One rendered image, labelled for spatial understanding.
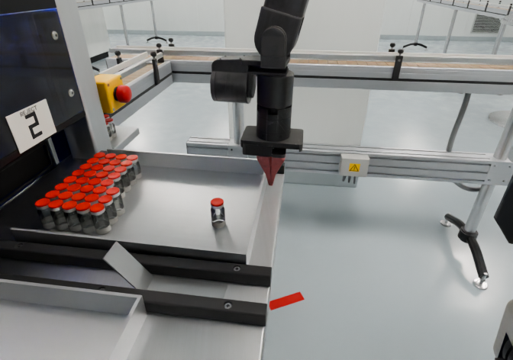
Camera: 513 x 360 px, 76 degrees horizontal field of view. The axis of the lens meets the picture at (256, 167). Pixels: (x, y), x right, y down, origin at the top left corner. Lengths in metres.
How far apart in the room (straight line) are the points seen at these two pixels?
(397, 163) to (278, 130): 1.11
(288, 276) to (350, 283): 0.29
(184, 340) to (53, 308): 0.17
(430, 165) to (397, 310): 0.64
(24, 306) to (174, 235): 0.20
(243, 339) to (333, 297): 1.21
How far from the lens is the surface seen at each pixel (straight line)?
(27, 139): 0.63
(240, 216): 0.55
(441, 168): 1.67
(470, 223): 1.92
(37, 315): 0.49
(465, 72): 1.50
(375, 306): 1.62
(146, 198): 0.63
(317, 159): 1.54
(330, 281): 1.66
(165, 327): 0.43
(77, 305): 0.47
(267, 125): 0.53
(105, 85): 0.80
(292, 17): 0.49
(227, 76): 0.52
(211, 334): 0.42
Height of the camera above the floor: 1.22
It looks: 30 degrees down
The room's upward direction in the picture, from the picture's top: straight up
